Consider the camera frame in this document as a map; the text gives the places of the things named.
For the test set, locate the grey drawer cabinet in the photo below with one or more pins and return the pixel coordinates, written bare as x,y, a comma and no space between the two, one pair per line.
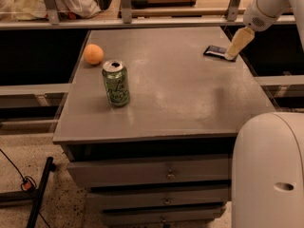
182,103

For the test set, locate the top grey drawer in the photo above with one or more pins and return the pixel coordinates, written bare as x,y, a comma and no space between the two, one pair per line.
142,171

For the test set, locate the grey metal railing frame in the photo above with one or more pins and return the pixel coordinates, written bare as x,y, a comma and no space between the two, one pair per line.
121,15

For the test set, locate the bottom grey drawer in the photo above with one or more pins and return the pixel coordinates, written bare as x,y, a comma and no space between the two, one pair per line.
162,215

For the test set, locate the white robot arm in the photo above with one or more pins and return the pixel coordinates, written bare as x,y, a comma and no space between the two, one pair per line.
268,158

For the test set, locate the grey drawer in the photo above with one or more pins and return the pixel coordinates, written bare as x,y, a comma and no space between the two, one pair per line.
142,171
162,215
159,197

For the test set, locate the orange fruit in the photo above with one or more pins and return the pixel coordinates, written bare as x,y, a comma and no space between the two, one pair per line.
93,54

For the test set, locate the white cloth on shelf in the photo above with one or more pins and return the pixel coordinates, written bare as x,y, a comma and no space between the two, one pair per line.
26,10

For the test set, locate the green soda can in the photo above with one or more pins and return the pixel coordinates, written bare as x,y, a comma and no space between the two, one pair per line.
116,83

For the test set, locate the black stand leg left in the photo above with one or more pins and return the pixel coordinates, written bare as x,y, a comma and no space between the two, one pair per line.
38,198

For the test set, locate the middle grey drawer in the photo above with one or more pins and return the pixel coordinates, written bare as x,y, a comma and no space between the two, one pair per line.
159,197

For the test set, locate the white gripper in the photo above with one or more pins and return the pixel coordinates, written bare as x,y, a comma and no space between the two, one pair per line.
255,17

